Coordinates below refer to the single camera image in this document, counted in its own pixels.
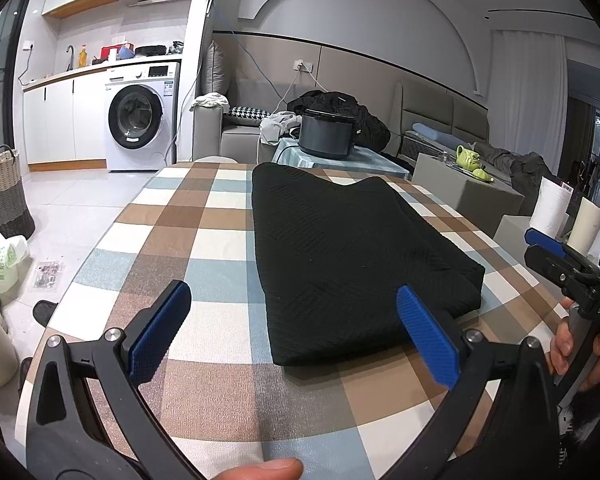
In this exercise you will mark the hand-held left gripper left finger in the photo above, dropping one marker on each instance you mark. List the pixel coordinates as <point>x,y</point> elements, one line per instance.
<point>160,332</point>

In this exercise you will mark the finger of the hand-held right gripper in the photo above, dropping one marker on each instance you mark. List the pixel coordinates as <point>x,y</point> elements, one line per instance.
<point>545,242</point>
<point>547,265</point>

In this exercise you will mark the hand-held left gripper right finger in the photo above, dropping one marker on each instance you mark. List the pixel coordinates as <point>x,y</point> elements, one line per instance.
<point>427,335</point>

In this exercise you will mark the black knit sweater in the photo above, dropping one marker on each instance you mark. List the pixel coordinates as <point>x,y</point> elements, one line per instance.
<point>355,260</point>

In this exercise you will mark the person's right forearm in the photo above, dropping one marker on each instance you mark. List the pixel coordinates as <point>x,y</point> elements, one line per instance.
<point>592,425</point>

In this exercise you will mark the white clothes pile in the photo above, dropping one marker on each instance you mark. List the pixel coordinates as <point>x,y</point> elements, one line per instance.
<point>275,127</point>

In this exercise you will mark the person's right hand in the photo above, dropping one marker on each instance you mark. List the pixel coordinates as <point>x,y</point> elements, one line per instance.
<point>562,350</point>

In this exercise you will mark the person's left hand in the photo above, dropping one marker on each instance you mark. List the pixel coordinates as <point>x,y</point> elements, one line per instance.
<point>265,470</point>

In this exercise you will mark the pale cube stool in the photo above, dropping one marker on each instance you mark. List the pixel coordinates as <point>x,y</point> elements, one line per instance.
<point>512,232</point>

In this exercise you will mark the white paper towel roll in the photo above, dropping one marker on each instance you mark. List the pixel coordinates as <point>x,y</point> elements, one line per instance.
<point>550,205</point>

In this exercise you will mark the cream paper roll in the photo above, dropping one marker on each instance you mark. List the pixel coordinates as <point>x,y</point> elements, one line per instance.
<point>585,225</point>

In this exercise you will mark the dark grey blanket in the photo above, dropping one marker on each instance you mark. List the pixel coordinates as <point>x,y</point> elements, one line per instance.
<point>525,170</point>

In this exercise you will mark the green teacup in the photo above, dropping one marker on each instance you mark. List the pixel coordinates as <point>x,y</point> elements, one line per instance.
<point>482,175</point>

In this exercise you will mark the grey cube table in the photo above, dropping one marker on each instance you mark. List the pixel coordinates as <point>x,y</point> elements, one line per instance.
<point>465,195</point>

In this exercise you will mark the checkered tablecloth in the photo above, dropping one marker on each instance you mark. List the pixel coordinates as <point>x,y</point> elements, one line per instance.
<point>180,240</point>

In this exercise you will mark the green teapot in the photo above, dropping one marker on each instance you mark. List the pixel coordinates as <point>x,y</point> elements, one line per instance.
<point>467,157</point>

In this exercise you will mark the printed leaflet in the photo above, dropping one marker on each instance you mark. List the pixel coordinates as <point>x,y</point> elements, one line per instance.
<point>47,274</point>

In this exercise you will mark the white curtain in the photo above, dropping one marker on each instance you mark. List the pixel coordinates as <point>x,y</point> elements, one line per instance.
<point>525,100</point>

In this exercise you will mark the beige padded headboard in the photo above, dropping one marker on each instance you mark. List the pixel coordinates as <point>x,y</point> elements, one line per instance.
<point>460,115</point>

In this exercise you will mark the blue pillow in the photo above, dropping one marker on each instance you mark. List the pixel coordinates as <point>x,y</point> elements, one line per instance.
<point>430,132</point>

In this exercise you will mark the white plastic bag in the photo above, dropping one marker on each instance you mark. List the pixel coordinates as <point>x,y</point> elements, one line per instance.
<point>2,265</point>

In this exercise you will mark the white round stool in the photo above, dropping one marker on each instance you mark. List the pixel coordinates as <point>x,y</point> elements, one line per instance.
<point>215,159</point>

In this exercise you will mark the light blue storage box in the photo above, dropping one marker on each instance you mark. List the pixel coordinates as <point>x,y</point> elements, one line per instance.
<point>370,160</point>

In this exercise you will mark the white washing machine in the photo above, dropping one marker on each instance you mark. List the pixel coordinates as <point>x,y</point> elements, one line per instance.
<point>165,135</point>

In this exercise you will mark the grey sofa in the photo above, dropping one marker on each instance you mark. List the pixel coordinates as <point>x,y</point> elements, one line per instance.
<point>240,142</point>

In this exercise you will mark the woven laundry basket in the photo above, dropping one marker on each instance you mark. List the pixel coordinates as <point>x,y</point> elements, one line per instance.
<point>2,195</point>

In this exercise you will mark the black jacket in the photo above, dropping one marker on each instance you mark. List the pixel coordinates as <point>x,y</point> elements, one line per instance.
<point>370,127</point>

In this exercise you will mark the dark grey rice cooker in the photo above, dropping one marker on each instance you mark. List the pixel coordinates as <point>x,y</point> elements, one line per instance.
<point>327,135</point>

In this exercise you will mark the white kitchen cabinet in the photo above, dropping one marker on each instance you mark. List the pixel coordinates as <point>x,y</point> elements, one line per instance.
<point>65,120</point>

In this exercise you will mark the houndstooth pillow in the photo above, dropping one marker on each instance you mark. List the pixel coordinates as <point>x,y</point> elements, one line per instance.
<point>247,115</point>

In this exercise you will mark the white cloth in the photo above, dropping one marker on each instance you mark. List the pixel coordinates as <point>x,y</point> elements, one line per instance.
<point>210,101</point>

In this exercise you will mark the grey cushion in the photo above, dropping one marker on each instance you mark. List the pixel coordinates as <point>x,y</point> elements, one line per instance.
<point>215,70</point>

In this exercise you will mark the blue basin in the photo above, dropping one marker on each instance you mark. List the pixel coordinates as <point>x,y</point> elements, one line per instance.
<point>127,52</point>

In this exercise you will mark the yellow bottle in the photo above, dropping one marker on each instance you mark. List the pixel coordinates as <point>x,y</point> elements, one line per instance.
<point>82,57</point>

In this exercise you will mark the black faucet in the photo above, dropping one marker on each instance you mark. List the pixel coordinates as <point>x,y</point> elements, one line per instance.
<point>72,60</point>

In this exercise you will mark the black framed glass door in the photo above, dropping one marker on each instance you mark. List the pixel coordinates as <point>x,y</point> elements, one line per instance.
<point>2,60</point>

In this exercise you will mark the wall socket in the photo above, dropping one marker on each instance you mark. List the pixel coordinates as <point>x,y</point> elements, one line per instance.
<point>303,65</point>

